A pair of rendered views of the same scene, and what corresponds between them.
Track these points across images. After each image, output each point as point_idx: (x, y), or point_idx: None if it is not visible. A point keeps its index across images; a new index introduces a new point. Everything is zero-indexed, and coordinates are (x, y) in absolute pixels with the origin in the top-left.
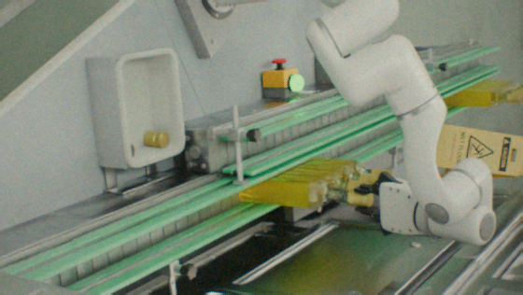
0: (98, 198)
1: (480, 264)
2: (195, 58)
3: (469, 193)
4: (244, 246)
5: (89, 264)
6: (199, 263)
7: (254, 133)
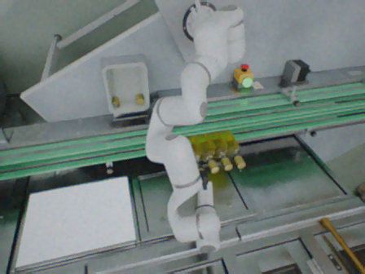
0: (103, 117)
1: (242, 240)
2: (182, 59)
3: (191, 236)
4: None
5: None
6: None
7: None
